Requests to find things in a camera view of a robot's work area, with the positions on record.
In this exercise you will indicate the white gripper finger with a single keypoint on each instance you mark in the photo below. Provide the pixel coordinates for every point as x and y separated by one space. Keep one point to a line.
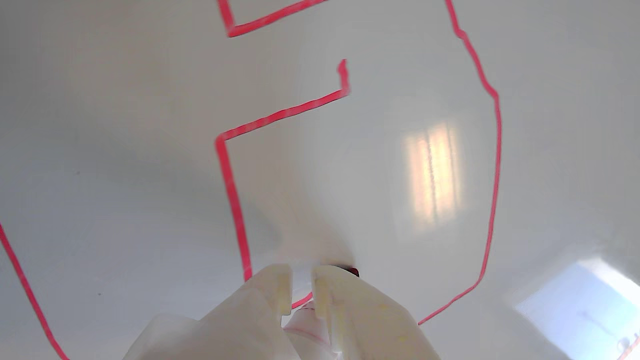
365 325
240 320

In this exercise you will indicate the red whiteboard marker pen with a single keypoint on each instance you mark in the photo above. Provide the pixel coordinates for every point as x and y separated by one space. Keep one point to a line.
305 327

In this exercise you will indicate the white whiteboard with metal frame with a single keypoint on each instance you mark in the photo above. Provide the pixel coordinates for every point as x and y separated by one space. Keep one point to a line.
125 150

